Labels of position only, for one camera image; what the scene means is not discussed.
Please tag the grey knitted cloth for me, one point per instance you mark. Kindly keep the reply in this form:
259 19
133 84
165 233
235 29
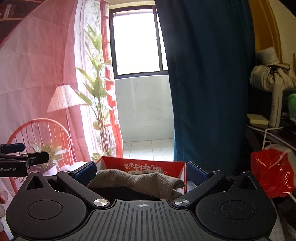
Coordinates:
153 184

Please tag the pink printed backdrop cloth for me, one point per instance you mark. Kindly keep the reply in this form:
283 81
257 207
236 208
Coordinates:
57 83

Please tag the red plastic bag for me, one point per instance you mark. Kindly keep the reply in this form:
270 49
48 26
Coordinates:
274 169

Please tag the yellow notepad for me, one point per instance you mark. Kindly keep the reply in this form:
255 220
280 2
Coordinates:
256 119

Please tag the white spray bottle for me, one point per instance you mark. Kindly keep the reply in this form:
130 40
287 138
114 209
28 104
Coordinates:
276 105

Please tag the green white plush toy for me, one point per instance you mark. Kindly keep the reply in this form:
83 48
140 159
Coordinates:
292 105

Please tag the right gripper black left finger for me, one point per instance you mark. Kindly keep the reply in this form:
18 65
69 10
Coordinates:
76 182

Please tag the dark blue curtain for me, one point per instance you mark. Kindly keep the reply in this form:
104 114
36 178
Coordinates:
210 52

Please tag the black framed window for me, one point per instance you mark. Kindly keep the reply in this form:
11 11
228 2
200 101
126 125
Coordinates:
137 46

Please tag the red cardboard box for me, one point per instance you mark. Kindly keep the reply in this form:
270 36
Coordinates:
173 169

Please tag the beige drawstring pouch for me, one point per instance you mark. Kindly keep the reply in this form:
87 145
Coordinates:
264 77

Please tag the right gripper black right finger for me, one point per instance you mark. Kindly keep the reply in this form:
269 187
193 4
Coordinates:
205 181

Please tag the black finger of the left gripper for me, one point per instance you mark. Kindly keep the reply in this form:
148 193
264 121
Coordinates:
12 148
31 158

